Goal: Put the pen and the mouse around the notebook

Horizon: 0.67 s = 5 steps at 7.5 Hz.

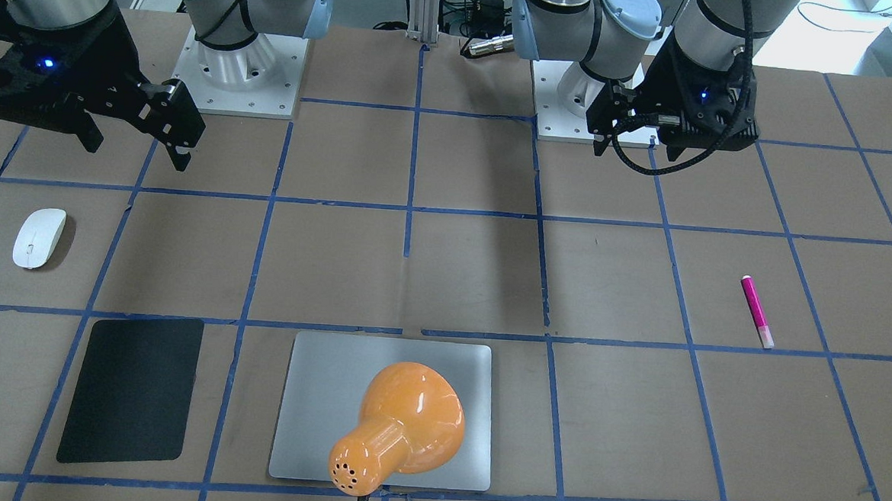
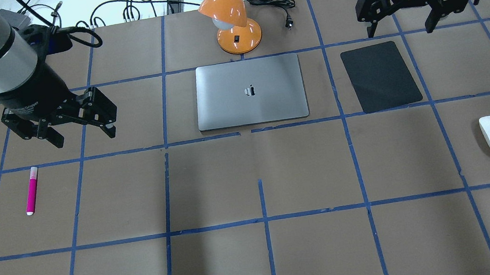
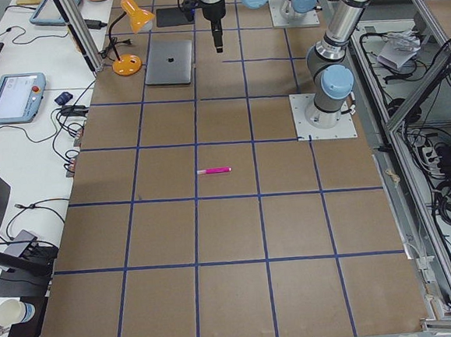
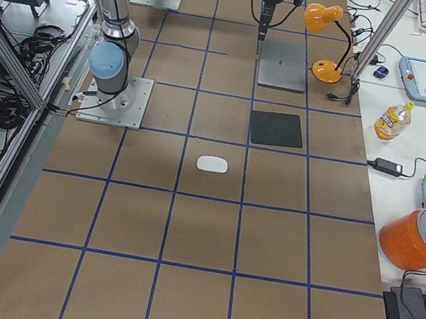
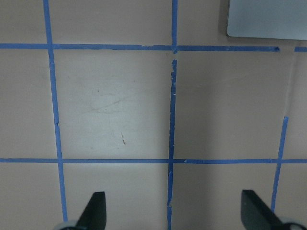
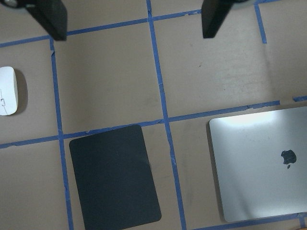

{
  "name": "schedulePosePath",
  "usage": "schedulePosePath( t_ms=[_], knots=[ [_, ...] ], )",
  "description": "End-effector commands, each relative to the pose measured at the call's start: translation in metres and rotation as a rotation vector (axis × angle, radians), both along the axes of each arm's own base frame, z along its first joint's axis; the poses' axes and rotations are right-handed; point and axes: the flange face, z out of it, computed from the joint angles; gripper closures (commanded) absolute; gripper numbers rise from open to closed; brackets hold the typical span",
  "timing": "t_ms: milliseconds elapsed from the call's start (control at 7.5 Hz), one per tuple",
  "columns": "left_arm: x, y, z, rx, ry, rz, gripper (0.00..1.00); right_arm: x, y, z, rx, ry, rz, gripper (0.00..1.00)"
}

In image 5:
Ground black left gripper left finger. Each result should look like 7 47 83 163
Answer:
75 192 106 230

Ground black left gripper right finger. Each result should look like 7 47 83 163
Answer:
241 190 283 230

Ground silver closed laptop notebook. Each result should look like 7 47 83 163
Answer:
227 0 307 41

